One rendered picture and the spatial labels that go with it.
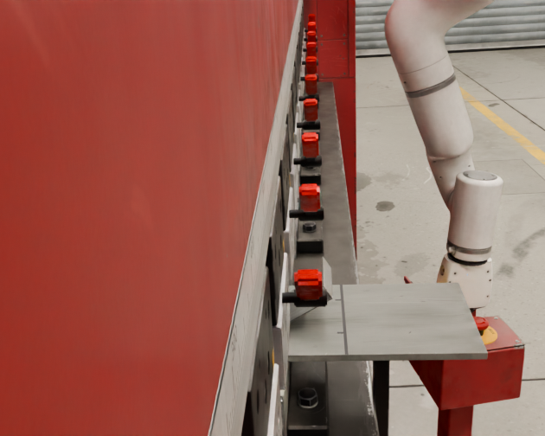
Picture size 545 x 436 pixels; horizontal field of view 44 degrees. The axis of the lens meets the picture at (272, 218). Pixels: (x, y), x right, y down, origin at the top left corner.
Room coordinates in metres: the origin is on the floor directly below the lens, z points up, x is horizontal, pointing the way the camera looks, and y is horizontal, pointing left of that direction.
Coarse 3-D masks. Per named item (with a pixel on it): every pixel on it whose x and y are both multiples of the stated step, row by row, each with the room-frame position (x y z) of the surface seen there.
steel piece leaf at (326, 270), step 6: (324, 264) 0.82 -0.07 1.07; (324, 270) 0.80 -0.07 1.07; (330, 270) 0.83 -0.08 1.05; (324, 276) 0.78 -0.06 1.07; (330, 276) 0.81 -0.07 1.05; (324, 282) 0.77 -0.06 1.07; (330, 282) 0.79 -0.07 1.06; (294, 288) 0.84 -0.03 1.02; (330, 288) 0.77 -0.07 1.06; (330, 294) 0.75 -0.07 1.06; (294, 306) 0.79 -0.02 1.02; (294, 312) 0.77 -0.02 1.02; (300, 312) 0.76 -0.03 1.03; (306, 312) 0.75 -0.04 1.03; (294, 318) 0.75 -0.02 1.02
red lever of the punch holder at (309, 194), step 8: (304, 184) 0.68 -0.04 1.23; (312, 184) 0.68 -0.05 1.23; (304, 192) 0.68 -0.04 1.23; (312, 192) 0.68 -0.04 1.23; (304, 200) 0.68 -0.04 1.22; (312, 200) 0.68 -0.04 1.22; (304, 208) 0.70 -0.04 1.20; (312, 208) 0.70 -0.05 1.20; (320, 208) 0.74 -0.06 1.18; (296, 216) 0.74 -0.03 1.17; (304, 216) 0.74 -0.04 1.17; (312, 216) 0.73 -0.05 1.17; (320, 216) 0.73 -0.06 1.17
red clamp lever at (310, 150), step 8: (304, 136) 0.88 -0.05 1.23; (312, 136) 0.87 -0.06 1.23; (304, 144) 0.88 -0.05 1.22; (312, 144) 0.88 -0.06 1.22; (304, 152) 0.90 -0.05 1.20; (312, 152) 0.90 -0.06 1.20; (296, 160) 0.94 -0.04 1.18; (304, 160) 0.94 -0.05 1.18; (312, 160) 0.93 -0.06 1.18; (320, 160) 0.93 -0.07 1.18
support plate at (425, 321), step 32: (352, 288) 0.87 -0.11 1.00; (384, 288) 0.86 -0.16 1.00; (416, 288) 0.86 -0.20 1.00; (448, 288) 0.85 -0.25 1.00; (320, 320) 0.79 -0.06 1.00; (352, 320) 0.78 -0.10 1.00; (384, 320) 0.78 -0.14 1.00; (416, 320) 0.77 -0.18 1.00; (448, 320) 0.77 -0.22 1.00; (288, 352) 0.71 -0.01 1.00; (320, 352) 0.71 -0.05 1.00; (352, 352) 0.71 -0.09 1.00; (384, 352) 0.70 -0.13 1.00; (416, 352) 0.70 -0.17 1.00; (448, 352) 0.69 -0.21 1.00; (480, 352) 0.69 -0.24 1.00
